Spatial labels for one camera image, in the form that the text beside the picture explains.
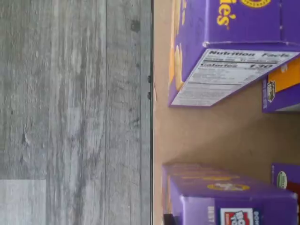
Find tan wooden shelf board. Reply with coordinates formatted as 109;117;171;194
151;0;300;225

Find purple box with orange patch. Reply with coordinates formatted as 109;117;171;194
262;57;300;114
168;0;300;108

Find purple box with brown patch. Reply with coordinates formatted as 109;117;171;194
271;162;300;191
161;163;300;225

